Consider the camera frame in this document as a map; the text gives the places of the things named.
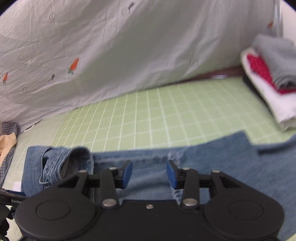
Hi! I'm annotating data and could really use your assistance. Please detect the blue denim jeans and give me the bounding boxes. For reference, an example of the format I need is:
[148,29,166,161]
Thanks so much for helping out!
[21,132,295,240]

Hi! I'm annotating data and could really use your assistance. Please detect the folded red striped garment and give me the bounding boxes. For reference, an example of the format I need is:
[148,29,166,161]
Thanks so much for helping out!
[247,54,295,94]

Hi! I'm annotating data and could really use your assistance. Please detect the folded white garment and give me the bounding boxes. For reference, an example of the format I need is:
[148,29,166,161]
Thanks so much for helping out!
[240,47,295,131]

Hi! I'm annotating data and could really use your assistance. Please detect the folded grey garment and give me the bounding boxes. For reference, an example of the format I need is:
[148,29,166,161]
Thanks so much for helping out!
[252,34,295,90]

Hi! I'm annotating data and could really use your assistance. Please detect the green grid cutting mat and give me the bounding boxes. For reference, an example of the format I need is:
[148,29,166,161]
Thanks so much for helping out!
[3,78,295,190]

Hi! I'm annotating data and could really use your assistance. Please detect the brown wooden table edge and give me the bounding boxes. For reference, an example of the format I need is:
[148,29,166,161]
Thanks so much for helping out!
[178,65,245,83]

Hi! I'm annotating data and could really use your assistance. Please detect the dark folded garment under pile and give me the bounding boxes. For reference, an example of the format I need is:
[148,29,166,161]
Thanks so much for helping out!
[242,75,264,101]

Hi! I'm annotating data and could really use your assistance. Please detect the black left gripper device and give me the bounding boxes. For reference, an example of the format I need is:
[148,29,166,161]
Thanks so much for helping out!
[1,188,26,240]

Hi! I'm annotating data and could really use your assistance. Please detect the beige cloth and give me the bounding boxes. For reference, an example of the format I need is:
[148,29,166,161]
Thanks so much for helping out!
[0,132,17,164]

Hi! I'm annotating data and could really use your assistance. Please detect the grey carrot print sheet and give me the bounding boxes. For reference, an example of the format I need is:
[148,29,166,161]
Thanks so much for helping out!
[1,1,282,129]

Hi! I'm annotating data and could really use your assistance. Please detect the navy striped cloth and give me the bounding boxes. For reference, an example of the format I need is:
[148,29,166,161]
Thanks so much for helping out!
[1,121,21,187]

